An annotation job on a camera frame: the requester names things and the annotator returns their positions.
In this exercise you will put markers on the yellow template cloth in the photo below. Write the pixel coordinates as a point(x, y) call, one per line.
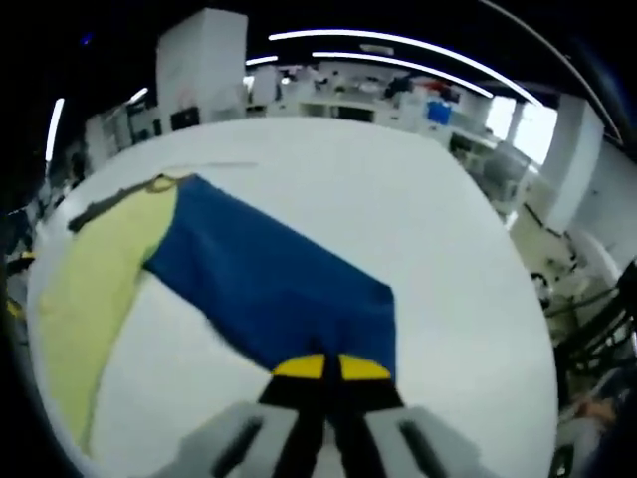
point(89, 299)

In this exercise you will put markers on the short curved ceiling light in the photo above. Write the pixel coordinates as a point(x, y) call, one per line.
point(398, 61)

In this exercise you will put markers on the dark blue printed garment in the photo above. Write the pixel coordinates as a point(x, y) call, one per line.
point(259, 269)

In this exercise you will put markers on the white workbench row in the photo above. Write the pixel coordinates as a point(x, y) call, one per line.
point(348, 99)

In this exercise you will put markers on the blue plastic crate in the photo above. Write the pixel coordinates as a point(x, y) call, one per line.
point(438, 112)

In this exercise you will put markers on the black metal stand frame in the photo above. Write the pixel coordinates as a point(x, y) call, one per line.
point(597, 328)

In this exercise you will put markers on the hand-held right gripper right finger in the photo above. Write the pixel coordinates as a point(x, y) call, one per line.
point(423, 443)

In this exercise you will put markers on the long curved ceiling light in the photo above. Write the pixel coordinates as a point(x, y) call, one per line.
point(398, 41)

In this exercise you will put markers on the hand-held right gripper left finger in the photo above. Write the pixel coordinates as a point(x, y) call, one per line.
point(239, 448)

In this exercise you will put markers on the white square pillar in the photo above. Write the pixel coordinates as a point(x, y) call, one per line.
point(201, 60)
point(572, 159)

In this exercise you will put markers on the black chair back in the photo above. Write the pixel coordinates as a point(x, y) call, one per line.
point(184, 119)

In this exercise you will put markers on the ceiling air vent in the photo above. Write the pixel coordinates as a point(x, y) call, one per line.
point(376, 48)

